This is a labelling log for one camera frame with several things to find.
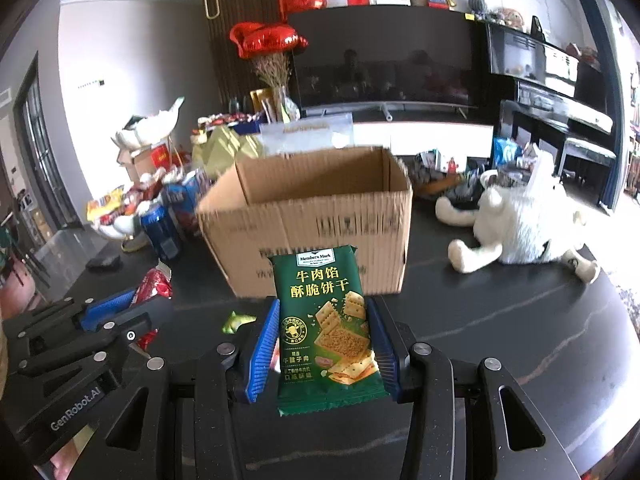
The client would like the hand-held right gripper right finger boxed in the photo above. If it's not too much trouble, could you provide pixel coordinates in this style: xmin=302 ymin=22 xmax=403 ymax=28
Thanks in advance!
xmin=367 ymin=296 xmax=571 ymax=480

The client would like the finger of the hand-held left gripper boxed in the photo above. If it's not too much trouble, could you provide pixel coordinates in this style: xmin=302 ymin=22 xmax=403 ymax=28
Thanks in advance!
xmin=5 ymin=287 xmax=140 ymax=342
xmin=17 ymin=296 xmax=173 ymax=386

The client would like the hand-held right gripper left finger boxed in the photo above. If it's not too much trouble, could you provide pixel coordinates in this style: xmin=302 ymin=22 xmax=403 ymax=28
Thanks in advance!
xmin=75 ymin=297 xmax=281 ymax=480

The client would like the red snack packet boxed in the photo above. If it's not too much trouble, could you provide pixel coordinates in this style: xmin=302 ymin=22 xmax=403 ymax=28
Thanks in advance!
xmin=129 ymin=267 xmax=175 ymax=356

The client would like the dark green cracker packet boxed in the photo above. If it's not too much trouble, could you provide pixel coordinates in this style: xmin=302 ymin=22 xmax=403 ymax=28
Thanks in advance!
xmin=266 ymin=245 xmax=392 ymax=417

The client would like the brown cardboard box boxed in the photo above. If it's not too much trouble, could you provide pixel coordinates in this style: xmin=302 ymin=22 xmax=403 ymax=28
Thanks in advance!
xmin=196 ymin=145 xmax=413 ymax=298

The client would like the pile of assorted snacks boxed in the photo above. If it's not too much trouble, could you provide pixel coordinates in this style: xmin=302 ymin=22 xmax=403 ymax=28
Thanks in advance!
xmin=86 ymin=170 xmax=168 ymax=226

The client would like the light green snack packet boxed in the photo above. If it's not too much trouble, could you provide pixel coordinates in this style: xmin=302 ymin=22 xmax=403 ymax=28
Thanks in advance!
xmin=222 ymin=311 xmax=258 ymax=335

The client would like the blue soda can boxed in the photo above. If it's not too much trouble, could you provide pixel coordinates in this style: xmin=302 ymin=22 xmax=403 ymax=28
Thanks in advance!
xmin=141 ymin=204 xmax=182 ymax=261

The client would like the blue snack bag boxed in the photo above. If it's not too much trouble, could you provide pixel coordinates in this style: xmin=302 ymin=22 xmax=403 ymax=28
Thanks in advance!
xmin=165 ymin=170 xmax=211 ymax=241

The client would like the open cardboard box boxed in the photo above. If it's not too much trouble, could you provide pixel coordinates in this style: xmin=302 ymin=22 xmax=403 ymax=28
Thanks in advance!
xmin=131 ymin=147 xmax=156 ymax=183

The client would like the red box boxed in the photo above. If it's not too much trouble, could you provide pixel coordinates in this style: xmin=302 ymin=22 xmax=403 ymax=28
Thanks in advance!
xmin=150 ymin=142 xmax=176 ymax=168

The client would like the black glass door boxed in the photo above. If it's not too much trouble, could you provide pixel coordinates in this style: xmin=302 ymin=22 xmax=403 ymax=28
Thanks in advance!
xmin=12 ymin=52 xmax=83 ymax=233

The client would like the white shell tiered stand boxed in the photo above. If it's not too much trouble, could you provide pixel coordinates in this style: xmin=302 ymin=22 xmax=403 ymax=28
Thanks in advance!
xmin=87 ymin=97 xmax=186 ymax=253

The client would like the pale yellow mountain-shaped box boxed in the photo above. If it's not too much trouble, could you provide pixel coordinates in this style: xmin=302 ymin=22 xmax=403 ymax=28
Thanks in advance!
xmin=192 ymin=125 xmax=266 ymax=181

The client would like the white plush toy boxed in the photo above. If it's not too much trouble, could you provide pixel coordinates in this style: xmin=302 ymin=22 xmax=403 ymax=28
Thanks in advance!
xmin=435 ymin=152 xmax=601 ymax=283

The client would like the dark blue gift box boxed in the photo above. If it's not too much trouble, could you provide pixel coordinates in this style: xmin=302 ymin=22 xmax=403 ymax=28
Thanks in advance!
xmin=197 ymin=112 xmax=261 ymax=133

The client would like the white television cabinet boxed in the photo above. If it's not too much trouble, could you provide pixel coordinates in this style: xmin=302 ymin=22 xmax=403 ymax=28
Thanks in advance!
xmin=350 ymin=110 xmax=493 ymax=158

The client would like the clear plastic container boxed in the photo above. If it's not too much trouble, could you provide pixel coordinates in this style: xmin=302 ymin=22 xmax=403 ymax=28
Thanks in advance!
xmin=259 ymin=114 xmax=353 ymax=153

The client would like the blue packet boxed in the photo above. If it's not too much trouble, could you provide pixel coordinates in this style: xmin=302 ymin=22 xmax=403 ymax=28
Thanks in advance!
xmin=492 ymin=137 xmax=518 ymax=166

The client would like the gold paper bag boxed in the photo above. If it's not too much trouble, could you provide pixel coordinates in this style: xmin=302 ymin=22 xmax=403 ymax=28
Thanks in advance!
xmin=250 ymin=89 xmax=281 ymax=123

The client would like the dried flower bouquet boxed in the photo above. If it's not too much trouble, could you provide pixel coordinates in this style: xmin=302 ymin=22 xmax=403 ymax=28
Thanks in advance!
xmin=252 ymin=52 xmax=301 ymax=123

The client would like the black piano stool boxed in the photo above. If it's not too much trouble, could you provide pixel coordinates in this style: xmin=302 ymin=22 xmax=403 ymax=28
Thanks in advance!
xmin=557 ymin=137 xmax=617 ymax=196

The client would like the black television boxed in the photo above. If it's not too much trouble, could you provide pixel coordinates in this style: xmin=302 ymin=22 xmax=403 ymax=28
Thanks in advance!
xmin=287 ymin=4 xmax=481 ymax=111

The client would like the black piano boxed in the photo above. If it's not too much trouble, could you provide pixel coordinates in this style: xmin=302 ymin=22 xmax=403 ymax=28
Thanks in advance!
xmin=487 ymin=22 xmax=618 ymax=206

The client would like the brown plush bear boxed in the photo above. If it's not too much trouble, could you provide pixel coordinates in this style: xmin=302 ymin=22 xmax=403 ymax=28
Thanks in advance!
xmin=492 ymin=7 xmax=526 ymax=31

